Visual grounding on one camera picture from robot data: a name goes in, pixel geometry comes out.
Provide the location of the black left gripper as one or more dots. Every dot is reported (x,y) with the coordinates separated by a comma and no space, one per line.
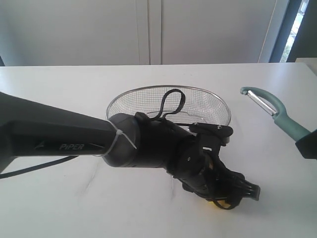
(196,164)

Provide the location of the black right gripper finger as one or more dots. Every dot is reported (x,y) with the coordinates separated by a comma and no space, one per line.
(307,146)

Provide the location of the teal handled vegetable peeler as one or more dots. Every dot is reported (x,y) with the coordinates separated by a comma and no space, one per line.
(274,107)

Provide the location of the yellow lemon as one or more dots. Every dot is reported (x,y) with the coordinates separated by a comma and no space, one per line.
(220,204)

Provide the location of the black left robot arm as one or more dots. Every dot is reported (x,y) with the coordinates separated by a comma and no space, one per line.
(29,129)

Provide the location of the white cabinet doors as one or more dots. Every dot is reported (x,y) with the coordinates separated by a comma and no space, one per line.
(119,32)

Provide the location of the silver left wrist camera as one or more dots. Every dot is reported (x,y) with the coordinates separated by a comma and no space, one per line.
(221,132)

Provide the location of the oval wire mesh basket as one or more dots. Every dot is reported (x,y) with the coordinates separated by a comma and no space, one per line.
(182,105)

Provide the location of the window with dark frame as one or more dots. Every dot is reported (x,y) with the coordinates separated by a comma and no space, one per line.
(297,35)

